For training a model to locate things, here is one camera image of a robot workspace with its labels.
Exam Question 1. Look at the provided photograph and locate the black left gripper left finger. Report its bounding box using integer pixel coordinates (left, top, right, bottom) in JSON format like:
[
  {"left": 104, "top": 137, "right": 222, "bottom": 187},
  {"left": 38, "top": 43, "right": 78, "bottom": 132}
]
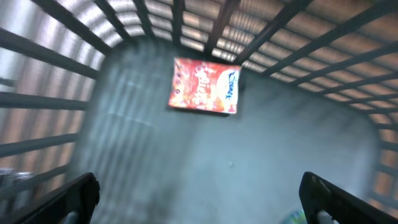
[{"left": 9, "top": 172, "right": 100, "bottom": 224}]

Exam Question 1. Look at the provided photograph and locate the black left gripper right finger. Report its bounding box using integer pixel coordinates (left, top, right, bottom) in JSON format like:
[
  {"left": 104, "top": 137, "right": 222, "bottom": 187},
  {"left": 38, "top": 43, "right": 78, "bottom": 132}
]
[{"left": 299, "top": 172, "right": 397, "bottom": 224}]

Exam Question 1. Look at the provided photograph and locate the round metal tin can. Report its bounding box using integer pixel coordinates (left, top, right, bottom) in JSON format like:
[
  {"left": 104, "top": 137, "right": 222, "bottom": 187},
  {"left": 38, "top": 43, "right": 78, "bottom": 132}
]
[{"left": 279, "top": 209, "right": 307, "bottom": 224}]

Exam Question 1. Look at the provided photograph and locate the red snack packet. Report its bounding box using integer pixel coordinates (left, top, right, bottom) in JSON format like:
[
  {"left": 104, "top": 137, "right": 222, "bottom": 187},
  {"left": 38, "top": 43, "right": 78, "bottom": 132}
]
[{"left": 169, "top": 58, "right": 241, "bottom": 114}]

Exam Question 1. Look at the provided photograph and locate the grey plastic mesh basket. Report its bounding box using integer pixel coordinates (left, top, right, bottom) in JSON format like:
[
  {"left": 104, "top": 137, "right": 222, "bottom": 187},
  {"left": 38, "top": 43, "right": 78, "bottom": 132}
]
[{"left": 1, "top": 1, "right": 397, "bottom": 223}]

